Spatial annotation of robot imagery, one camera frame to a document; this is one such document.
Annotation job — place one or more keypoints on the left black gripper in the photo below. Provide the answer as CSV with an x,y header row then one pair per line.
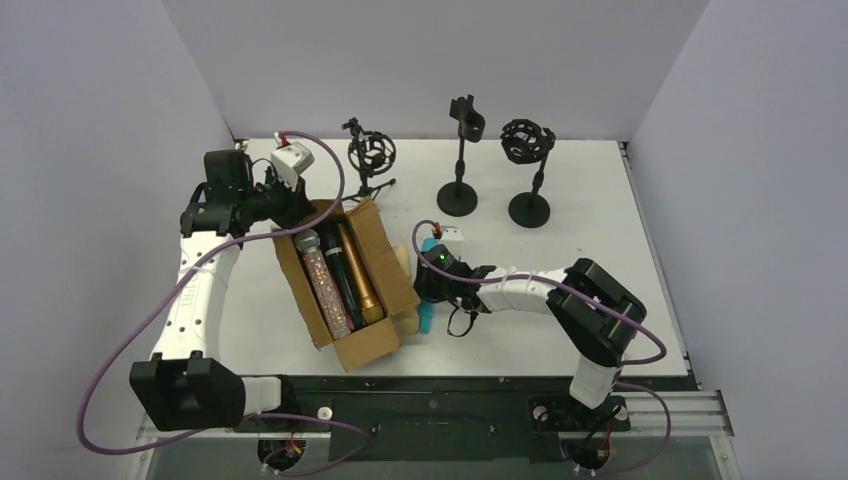
x,y
291,208

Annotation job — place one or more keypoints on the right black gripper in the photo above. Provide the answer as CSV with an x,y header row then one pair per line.
x,y
428,279

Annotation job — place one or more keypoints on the blue microphone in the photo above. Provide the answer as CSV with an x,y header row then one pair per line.
x,y
426,308

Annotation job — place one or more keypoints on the silver glitter microphone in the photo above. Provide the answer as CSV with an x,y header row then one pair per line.
x,y
307,242

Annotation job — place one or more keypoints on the brown cardboard box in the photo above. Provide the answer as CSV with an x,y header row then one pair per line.
x,y
395,292

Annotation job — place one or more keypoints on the cream microphone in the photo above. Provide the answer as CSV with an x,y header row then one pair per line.
x,y
408,320

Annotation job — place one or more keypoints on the black microphone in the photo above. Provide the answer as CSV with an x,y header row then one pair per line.
x,y
336,261

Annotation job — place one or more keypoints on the gold microphone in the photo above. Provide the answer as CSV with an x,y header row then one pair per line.
x,y
371,307

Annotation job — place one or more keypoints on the black clip microphone stand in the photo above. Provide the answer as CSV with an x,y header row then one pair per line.
x,y
458,198

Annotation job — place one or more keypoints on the black tripod shock-mount stand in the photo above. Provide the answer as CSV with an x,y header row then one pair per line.
x,y
370,153

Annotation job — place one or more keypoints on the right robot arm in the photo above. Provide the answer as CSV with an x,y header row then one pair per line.
x,y
597,313

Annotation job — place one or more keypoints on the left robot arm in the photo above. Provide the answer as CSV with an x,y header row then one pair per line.
x,y
183,385

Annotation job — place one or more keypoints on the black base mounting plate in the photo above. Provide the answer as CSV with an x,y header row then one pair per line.
x,y
437,446

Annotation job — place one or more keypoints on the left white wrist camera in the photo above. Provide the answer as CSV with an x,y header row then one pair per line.
x,y
289,162

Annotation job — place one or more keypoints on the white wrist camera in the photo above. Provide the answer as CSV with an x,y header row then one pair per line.
x,y
289,162
450,234

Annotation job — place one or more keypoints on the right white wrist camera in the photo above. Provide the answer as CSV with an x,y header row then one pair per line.
x,y
450,234

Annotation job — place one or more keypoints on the aluminium frame rail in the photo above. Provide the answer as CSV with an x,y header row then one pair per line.
x,y
682,413

